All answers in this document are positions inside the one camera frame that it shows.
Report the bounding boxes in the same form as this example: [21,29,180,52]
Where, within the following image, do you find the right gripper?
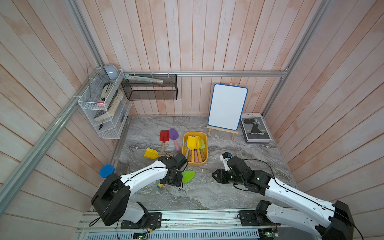
[210,168,246,186]

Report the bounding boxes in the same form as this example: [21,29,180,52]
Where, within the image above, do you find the light green shovel wooden handle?
[200,139,206,161]

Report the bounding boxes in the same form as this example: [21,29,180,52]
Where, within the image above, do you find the yellow scoop wooden handle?
[188,136,197,163]

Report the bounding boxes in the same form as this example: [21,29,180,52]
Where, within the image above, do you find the purple shovel pink handle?
[194,149,200,163]
[169,128,180,152]

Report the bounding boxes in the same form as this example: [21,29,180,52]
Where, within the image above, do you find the yellow scoop blue-tipped handle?
[185,138,191,162]

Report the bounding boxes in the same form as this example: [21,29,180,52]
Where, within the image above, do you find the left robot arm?
[91,154,188,228]

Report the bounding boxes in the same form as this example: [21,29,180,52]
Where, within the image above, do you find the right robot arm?
[212,153,356,240]

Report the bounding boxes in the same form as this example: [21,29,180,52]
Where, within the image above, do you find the yellow scoop left blue tip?
[144,148,169,160]

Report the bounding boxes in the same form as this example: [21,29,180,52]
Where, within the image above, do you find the wooden easel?
[207,125,239,141]

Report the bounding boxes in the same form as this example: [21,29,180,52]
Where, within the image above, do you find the black and white book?
[240,113,272,144]

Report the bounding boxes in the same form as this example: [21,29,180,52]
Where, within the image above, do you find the blue-lid tube container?
[99,164,115,179]

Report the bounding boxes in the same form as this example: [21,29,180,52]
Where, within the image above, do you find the black mesh basket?
[122,73,178,101]

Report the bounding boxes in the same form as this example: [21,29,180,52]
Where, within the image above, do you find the light green ruler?
[124,74,164,84]

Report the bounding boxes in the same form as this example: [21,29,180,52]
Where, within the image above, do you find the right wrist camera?
[220,152,232,172]

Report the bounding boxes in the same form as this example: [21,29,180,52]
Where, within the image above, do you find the red shovel wooden handle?
[160,130,169,153]

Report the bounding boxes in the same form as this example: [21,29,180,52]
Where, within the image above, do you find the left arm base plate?
[121,212,162,230]

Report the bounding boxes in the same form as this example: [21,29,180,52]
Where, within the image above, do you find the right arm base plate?
[238,210,280,227]

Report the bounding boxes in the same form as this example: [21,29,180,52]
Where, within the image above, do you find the whiteboard blue frame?
[208,84,248,131]

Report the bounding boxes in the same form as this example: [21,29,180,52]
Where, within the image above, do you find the books in wire shelf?
[94,83,125,122]

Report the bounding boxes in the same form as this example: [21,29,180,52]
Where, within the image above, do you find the white wire shelf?
[78,68,132,140]

